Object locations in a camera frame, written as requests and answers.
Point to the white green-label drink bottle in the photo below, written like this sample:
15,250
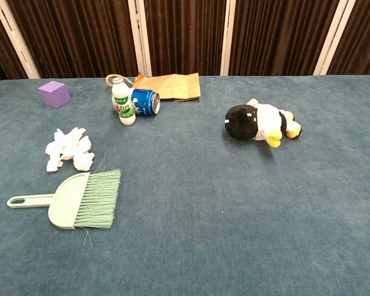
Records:
124,108

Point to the brown paper bag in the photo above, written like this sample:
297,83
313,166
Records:
175,86

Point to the purple foam cube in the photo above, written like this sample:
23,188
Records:
54,94

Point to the white partition post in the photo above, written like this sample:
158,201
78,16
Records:
15,40
334,37
228,37
139,37

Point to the black white penguin plush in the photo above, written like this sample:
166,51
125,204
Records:
249,123

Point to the crumpled white tissue piece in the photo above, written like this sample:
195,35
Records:
84,161
69,142
53,165

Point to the green brush with orange handle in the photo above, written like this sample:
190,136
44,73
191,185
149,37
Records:
68,200

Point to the blue drink can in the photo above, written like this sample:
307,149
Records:
145,101

